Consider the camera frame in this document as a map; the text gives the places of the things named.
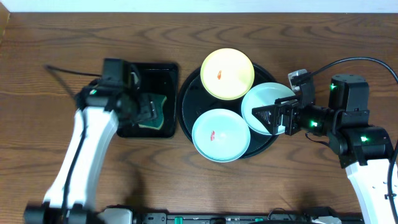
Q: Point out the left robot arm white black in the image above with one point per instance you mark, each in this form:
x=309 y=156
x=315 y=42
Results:
x=102 y=106

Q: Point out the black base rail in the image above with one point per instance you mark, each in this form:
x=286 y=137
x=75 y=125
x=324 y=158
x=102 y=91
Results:
x=217 y=219

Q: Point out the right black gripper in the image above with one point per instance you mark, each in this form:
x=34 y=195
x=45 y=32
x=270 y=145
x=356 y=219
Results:
x=291 y=108

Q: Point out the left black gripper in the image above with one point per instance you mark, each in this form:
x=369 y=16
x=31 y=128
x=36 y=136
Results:
x=146 y=109

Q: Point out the yellow plate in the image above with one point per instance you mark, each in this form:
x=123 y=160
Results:
x=227 y=74

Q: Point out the black rectangular tray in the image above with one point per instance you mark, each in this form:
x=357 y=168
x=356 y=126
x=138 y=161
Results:
x=157 y=79

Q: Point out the light green plate front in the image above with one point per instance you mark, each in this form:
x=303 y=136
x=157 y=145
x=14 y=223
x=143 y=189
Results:
x=221 y=135

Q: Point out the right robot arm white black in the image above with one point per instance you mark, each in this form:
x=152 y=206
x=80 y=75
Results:
x=365 y=151

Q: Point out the light green plate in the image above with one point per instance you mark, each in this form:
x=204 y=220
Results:
x=263 y=94
x=221 y=135

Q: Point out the green yellow sponge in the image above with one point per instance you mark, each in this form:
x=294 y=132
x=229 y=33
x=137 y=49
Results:
x=156 y=104

